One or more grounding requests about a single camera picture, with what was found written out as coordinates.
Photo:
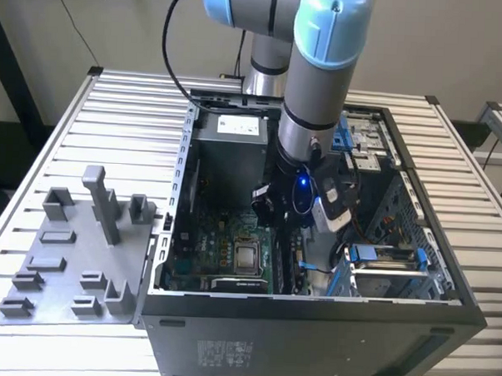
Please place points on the grey parts rack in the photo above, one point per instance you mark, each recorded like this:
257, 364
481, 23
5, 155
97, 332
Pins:
86, 247

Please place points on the grey metal drive cage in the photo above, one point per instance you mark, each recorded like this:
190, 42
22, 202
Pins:
366, 160

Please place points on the green motherboard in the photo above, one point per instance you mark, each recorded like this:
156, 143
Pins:
209, 240

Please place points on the black PC case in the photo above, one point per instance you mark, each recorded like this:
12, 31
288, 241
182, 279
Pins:
310, 349

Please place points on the black graphics card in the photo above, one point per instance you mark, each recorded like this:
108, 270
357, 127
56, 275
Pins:
238, 284

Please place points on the silver CPU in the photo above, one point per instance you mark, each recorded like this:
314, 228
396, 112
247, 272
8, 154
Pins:
246, 259

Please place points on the black desk frame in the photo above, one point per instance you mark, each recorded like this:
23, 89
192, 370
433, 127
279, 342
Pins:
11, 152

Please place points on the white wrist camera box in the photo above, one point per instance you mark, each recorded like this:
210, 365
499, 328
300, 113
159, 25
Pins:
333, 216

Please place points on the grey power supply unit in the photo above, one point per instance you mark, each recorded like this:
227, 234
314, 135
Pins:
231, 170

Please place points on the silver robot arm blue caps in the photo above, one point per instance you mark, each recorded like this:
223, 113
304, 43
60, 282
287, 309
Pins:
313, 107

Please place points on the blue disk carrier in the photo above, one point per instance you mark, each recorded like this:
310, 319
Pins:
343, 135
362, 254

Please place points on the black chair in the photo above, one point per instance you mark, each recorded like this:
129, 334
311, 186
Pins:
470, 135

